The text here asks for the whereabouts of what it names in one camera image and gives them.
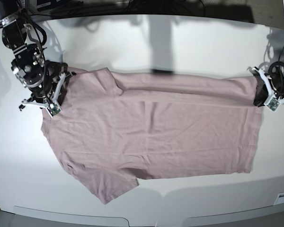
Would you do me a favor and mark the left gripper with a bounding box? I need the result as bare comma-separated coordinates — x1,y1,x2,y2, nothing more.
252,61,284,107

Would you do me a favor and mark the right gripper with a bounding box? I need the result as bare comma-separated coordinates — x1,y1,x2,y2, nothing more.
18,60,76,111

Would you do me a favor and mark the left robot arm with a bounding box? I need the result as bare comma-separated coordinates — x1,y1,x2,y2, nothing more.
252,1,284,112

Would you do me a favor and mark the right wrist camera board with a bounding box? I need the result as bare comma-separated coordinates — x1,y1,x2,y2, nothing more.
46,102,62,118

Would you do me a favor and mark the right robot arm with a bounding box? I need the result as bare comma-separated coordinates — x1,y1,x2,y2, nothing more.
0,0,75,116

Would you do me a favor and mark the pink T-shirt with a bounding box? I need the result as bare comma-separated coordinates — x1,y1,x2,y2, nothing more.
41,69,262,204

